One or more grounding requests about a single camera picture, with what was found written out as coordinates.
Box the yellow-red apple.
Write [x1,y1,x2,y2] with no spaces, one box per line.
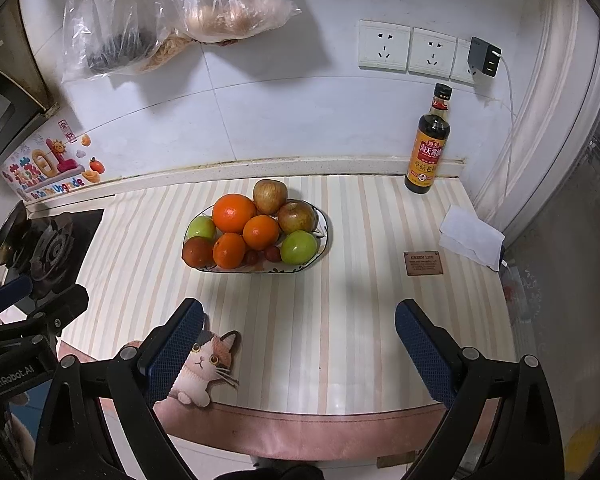
[253,179,288,215]

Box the white cable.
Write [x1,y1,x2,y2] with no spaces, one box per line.
[499,52,520,122]

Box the range hood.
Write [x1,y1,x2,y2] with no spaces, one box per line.
[0,0,61,179]

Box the green apple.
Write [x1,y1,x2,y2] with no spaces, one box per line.
[280,230,319,266]
[187,216,217,241]

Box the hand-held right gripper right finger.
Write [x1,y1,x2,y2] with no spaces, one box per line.
[394,298,566,480]

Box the brown label patch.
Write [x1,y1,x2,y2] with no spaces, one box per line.
[403,251,444,277]

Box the white patterned plate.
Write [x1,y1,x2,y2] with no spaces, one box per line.
[182,200,333,274]

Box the red-brown apple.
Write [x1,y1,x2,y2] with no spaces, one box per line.
[278,200,317,234]

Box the white tissue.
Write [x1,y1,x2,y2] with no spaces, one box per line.
[438,204,506,267]

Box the cat print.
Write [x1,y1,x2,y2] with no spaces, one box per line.
[167,330,241,407]

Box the white wall socket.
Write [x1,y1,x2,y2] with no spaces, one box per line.
[451,37,481,86]
[358,20,412,72]
[408,27,459,80]

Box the colourful wall sticker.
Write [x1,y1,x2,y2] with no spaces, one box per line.
[0,120,106,204]

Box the dark soy sauce bottle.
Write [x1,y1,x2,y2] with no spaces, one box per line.
[405,83,453,193]

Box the orange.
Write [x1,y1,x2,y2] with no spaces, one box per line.
[243,215,281,251]
[212,233,247,270]
[212,193,257,234]

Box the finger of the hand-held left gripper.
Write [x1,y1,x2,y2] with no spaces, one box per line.
[0,275,34,314]
[10,284,90,341]

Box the plastic bag with pale contents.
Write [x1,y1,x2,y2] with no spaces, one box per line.
[165,0,301,44]

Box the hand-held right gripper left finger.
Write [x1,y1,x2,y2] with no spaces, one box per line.
[32,297,211,480]

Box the gas stove burner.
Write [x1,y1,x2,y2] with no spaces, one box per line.
[0,200,105,282]

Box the black plug adapter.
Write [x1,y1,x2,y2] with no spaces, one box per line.
[467,36,501,79]

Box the plastic bag with dark contents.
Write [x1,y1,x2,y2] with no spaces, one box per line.
[61,0,183,82]

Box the dark red tomato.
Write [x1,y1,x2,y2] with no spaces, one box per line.
[182,236,215,267]

